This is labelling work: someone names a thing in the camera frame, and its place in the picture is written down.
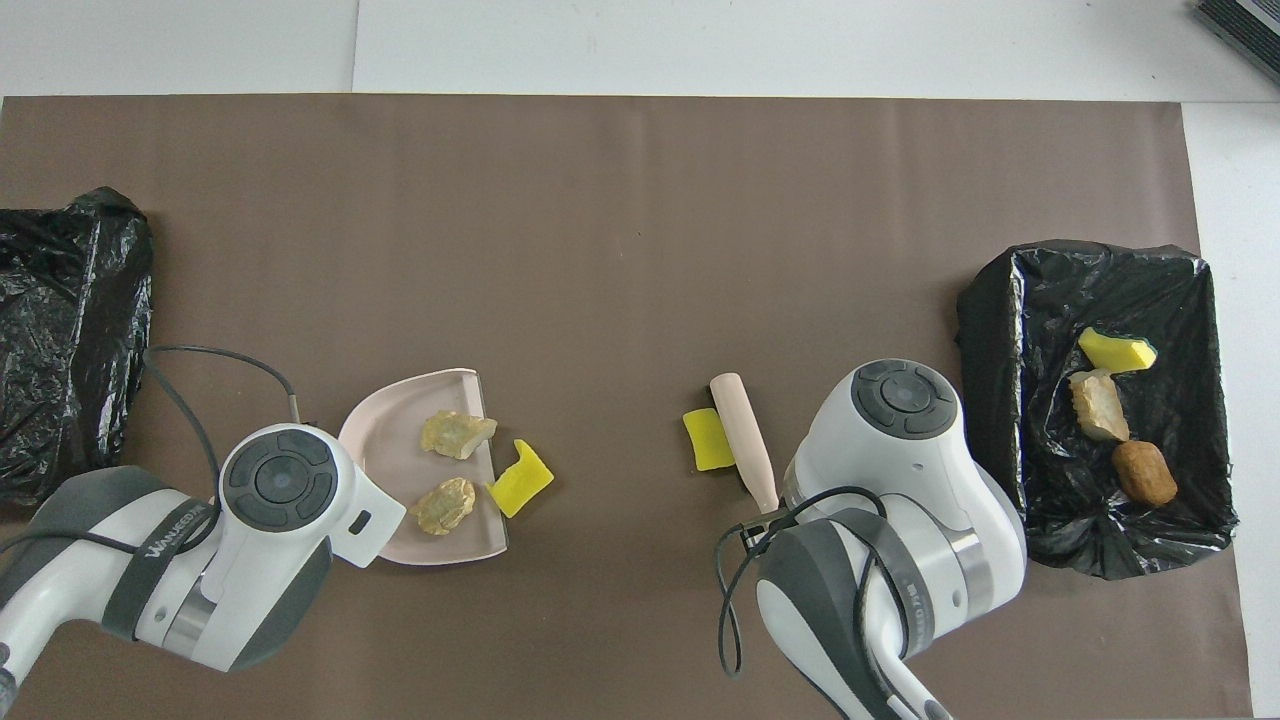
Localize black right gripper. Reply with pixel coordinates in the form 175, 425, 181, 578
740, 510, 801, 551

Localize beige hand brush black bristles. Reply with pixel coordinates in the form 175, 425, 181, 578
710, 372, 781, 516

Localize square yellow sponge piece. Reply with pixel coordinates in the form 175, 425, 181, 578
683, 408, 739, 473

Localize notched yellow sponge piece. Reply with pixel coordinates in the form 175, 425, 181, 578
485, 438, 556, 519

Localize beige trash lump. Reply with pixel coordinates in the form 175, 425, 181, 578
420, 410, 499, 461
410, 477, 479, 536

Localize striped croissant bread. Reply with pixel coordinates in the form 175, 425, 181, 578
1068, 368, 1131, 443

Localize brown bread roll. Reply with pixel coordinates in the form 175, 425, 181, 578
1112, 441, 1179, 507

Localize pink plastic dustpan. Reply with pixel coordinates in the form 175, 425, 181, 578
338, 368, 511, 568

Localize yellow sponge wedge green backing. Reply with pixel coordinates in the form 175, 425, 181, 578
1077, 327, 1159, 374

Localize open bin with black bag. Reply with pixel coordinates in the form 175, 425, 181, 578
955, 240, 1239, 581

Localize flat-topped bin with black bag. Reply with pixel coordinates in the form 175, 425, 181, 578
0, 187, 156, 506

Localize brown table mat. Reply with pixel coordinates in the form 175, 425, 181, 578
0, 95, 1256, 720

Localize dark grey ribbed device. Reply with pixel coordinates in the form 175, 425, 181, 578
1195, 0, 1280, 86

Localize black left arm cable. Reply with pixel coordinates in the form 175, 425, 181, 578
0, 345, 301, 561

